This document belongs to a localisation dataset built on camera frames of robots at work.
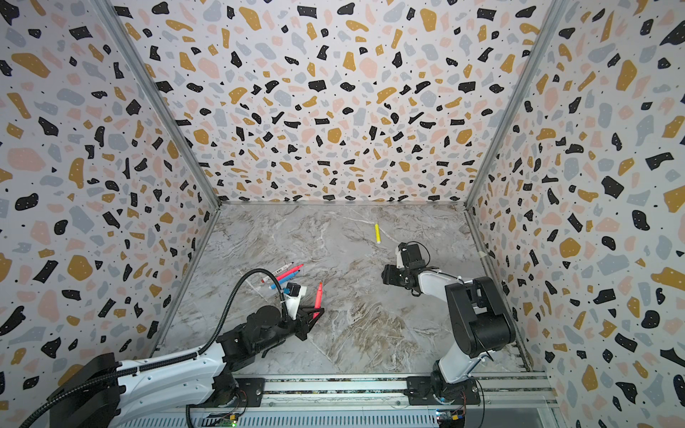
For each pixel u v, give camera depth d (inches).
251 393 29.0
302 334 27.3
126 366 17.9
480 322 18.7
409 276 28.8
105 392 16.3
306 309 28.4
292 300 27.6
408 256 30.2
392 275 33.9
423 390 29.2
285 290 27.2
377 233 43.7
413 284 28.1
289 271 38.9
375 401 28.9
